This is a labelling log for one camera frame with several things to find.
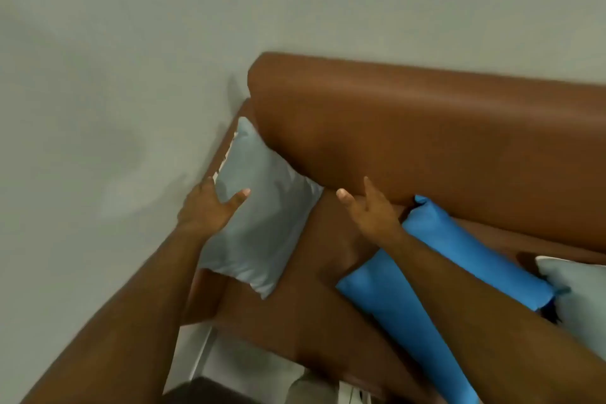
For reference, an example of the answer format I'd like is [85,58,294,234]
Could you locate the light grey square pillow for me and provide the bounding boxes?
[198,116,324,300]

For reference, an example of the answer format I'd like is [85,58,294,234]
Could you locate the person's left forearm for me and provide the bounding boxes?
[20,223,210,404]

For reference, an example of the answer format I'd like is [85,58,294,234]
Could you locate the pale grey pillow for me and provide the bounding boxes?
[535,255,606,363]

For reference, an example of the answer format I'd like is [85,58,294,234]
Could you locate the person's left hand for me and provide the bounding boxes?
[176,176,251,242]

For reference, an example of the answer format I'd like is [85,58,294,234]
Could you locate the person's right hand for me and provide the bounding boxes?
[336,176,409,249]

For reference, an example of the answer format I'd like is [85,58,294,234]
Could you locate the blue pillow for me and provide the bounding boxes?
[336,194,557,404]

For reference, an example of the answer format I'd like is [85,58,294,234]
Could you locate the brown leather sofa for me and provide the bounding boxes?
[182,52,606,404]

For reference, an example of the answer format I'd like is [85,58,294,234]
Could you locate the person's right forearm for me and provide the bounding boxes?
[386,229,606,404]

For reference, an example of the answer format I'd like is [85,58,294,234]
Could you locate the white cloth item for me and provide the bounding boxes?
[287,369,342,404]

